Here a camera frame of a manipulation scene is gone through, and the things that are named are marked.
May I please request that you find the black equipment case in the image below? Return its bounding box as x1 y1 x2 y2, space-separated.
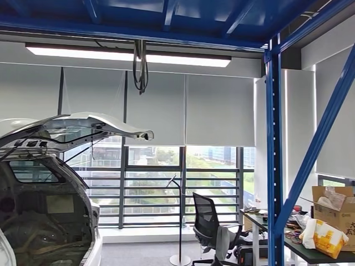
236 244 268 266

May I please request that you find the long ceiling light bar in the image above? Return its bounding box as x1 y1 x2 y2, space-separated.
25 42 232 69

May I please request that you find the white car body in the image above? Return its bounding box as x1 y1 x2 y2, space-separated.
0 111 155 266

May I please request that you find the dark top desk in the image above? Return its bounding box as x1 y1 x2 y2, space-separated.
239 209 355 266

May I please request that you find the grey cloth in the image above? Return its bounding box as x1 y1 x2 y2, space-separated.
215 224 230 262

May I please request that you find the blue steel shelf rack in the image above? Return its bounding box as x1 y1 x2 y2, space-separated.
0 0 355 266

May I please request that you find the grey roller blind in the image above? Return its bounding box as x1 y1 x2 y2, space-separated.
316 48 355 181
62 68 128 122
186 74 256 147
0 63 62 120
126 71 186 147

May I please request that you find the tangle of coloured wires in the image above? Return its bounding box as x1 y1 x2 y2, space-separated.
286 220 303 245

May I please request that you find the black floor stand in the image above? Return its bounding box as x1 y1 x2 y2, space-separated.
166 174 191 266

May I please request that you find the grey window railing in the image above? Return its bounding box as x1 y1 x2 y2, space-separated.
73 167 254 227

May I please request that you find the black mesh office chair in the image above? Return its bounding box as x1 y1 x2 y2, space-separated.
191 192 243 266

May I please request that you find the white yellow plastic bag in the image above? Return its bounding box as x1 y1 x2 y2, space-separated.
299 219 350 259

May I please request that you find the black hanging cable loop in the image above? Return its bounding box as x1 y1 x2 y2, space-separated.
132 39 149 95

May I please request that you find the open cardboard box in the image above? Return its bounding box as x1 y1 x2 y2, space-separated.
312 186 355 252

